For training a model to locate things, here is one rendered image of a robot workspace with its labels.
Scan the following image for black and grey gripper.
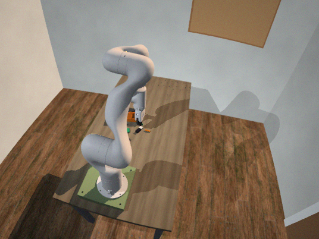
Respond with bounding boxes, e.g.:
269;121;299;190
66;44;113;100
135;109;145;126

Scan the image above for orange three-compartment bin rack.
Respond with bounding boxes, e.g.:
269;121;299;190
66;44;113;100
127;112;136;122

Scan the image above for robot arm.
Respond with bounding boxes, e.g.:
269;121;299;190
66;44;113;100
81;45;154;199

